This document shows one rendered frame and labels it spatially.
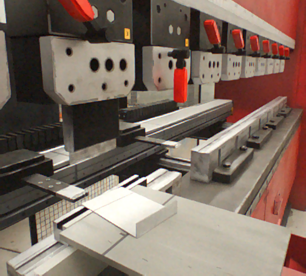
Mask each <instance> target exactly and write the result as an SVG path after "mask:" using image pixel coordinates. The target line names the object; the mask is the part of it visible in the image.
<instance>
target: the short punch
mask: <svg viewBox="0 0 306 276"><path fill-rule="evenodd" d="M61 111H62V120H63V137H64V150H65V151H66V152H68V153H69V164H70V166H71V165H73V164H76V163H79V162H81V161H84V160H86V159H89V158H92V157H94V156H96V155H99V154H101V153H104V152H107V151H109V150H112V149H114V148H116V138H118V137H119V136H120V121H119V98H113V99H105V100H101V101H94V102H89V103H82V104H74V105H70V106H69V105H63V104H62V105H61Z"/></svg>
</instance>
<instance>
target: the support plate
mask: <svg viewBox="0 0 306 276"><path fill-rule="evenodd" d="M130 191H132V192H134V193H136V194H139V195H141V196H143V197H145V198H147V199H149V200H152V201H154V202H156V203H158V204H161V205H162V204H163V203H164V202H165V201H167V200H168V199H169V198H171V197H172V196H173V195H171V194H167V193H165V192H161V191H158V190H154V189H150V188H148V187H144V186H140V185H136V186H135V187H133V188H132V189H130ZM175 200H177V214H175V215H173V216H172V217H171V218H168V219H167V220H166V221H164V222H162V223H161V224H159V225H158V226H156V227H155V228H153V229H151V230H150V231H148V232H147V233H145V234H144V235H142V236H140V237H139V238H137V239H136V238H135V237H133V236H131V235H130V234H129V235H128V236H127V237H126V238H125V239H123V240H122V241H121V242H119V243H118V244H117V245H116V246H115V247H114V248H113V249H111V250H110V251H109V252H108V253H107V254H106V255H102V253H104V252H105V251H106V250H108V249H109V248H110V247H111V246H112V245H113V244H115V243H116V242H117V241H118V240H119V239H121V238H122V237H123V236H122V235H120V233H123V234H127V232H125V231H123V230H122V229H120V228H119V227H117V226H115V225H114V224H112V223H110V222H109V221H107V220H105V219H104V218H102V217H101V216H99V215H97V214H96V213H94V212H93V213H91V214H90V215H88V216H86V217H85V218H83V219H82V220H80V221H79V222H77V223H75V224H73V225H72V226H71V227H68V228H67V229H66V230H64V231H62V232H61V233H59V238H60V240H62V241H63V242H65V243H67V244H69V245H71V246H73V247H75V248H77V249H79V250H81V251H83V252H85V253H87V254H89V255H91V256H93V257H95V258H97V259H99V260H101V261H103V262H105V263H106V264H108V265H110V266H112V267H114V268H116V269H118V270H120V271H122V272H124V273H126V274H128V275H130V276H281V274H282V270H283V266H284V261H285V257H286V254H287V249H288V244H289V241H290V237H291V229H290V228H287V227H283V226H279V225H276V224H273V223H269V222H266V221H262V220H258V219H255V218H251V217H248V216H245V215H241V214H237V213H234V212H230V211H228V210H224V209H220V208H218V207H214V206H210V205H207V204H203V203H199V202H196V201H192V200H189V199H186V198H182V197H178V196H175V197H174V198H172V199H171V200H170V201H168V202H167V203H166V204H165V205H164V206H167V205H168V204H170V203H172V202H173V201H175Z"/></svg>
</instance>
